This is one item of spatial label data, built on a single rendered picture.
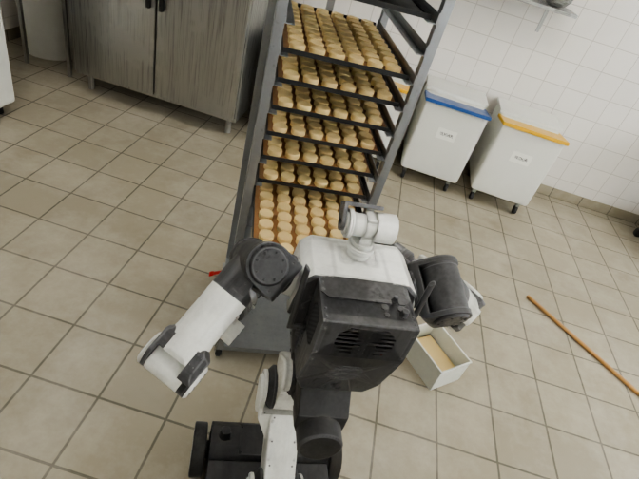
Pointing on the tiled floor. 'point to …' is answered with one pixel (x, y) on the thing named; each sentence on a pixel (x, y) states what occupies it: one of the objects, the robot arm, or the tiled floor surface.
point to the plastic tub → (436, 356)
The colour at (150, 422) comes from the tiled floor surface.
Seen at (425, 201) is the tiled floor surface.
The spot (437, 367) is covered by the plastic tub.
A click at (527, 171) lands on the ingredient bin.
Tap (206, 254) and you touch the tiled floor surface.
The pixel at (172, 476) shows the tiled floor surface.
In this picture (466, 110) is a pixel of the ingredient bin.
